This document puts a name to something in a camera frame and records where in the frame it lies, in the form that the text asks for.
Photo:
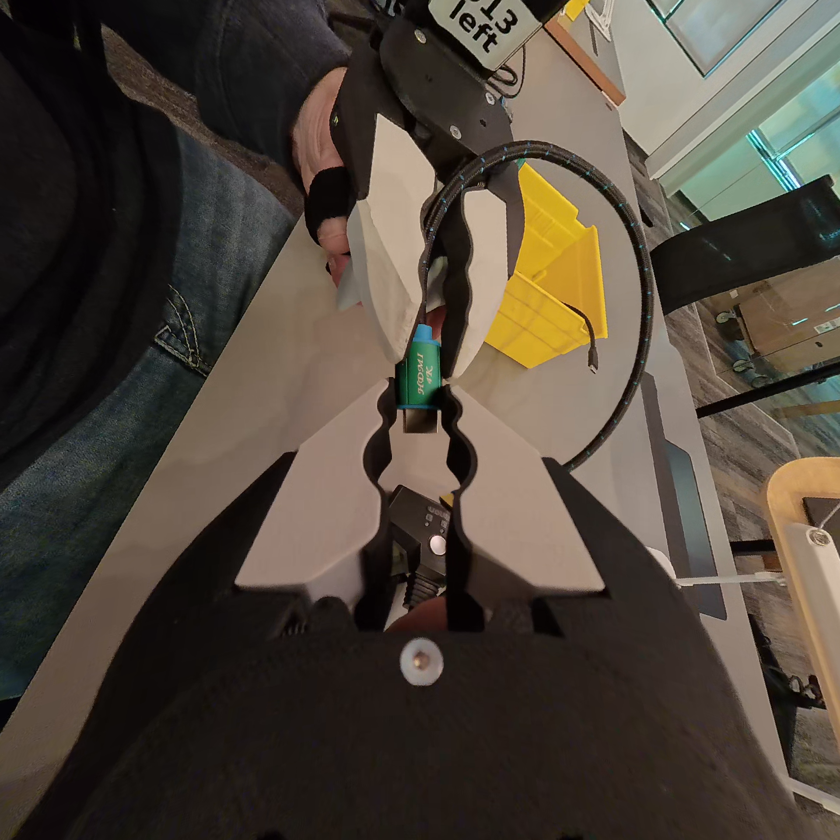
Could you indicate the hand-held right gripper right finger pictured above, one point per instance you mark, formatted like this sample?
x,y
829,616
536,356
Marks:
x,y
525,525

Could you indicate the wooden top desk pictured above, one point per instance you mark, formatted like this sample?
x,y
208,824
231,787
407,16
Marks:
x,y
584,52

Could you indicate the dark grey hdmi switch box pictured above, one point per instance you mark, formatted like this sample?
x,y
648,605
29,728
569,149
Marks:
x,y
420,518

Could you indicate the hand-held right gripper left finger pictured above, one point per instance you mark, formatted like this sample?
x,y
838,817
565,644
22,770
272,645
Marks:
x,y
308,518

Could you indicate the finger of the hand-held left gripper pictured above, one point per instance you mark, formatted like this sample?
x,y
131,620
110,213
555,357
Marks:
x,y
390,229
489,262

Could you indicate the person's blue jeans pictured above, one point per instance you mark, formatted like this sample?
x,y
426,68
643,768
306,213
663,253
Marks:
x,y
98,426

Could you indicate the black high-back office chair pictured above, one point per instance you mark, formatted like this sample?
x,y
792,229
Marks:
x,y
754,243

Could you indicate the person's left hand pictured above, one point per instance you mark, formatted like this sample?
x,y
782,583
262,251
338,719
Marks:
x,y
315,131

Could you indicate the person's left forearm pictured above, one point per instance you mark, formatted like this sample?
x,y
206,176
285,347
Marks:
x,y
262,65

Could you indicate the yellow plastic bin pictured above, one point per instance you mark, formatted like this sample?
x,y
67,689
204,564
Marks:
x,y
558,282

